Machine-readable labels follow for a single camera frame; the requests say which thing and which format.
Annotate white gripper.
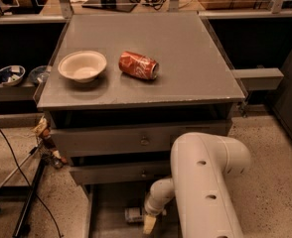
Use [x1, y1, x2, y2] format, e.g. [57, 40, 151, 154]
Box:
[143, 195, 165, 235]

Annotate top grey drawer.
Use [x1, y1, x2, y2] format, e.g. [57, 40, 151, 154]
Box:
[52, 120, 231, 158]

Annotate middle grey drawer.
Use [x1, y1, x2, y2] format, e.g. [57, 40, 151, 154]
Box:
[70, 161, 171, 184]

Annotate open bottom grey drawer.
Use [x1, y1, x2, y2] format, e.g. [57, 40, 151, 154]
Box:
[85, 180, 182, 238]

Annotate dark glass bowl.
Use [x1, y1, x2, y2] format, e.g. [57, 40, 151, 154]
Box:
[28, 65, 51, 85]

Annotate white paper bowl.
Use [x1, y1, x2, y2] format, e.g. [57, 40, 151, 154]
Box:
[58, 51, 107, 83]

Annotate black floor cable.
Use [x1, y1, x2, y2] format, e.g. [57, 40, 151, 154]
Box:
[0, 119, 65, 238]

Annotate blue plastic bottle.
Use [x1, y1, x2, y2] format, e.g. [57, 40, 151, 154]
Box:
[124, 207, 147, 223]

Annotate crushed red soda can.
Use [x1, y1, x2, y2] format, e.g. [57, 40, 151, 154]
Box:
[118, 52, 159, 80]

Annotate white bowl with items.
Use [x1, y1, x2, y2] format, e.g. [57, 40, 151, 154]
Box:
[0, 65, 26, 86]

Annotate grey drawer cabinet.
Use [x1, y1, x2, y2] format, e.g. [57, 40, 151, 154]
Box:
[33, 11, 246, 238]

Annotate black monitor stand base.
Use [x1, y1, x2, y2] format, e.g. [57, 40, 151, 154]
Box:
[81, 0, 137, 13]

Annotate snack wrappers pile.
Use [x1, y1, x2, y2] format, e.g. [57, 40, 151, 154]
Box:
[32, 116, 68, 169]

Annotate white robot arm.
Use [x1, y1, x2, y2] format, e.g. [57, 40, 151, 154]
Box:
[143, 132, 251, 238]

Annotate black tripod stand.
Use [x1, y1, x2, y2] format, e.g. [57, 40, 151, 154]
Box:
[0, 146, 45, 238]

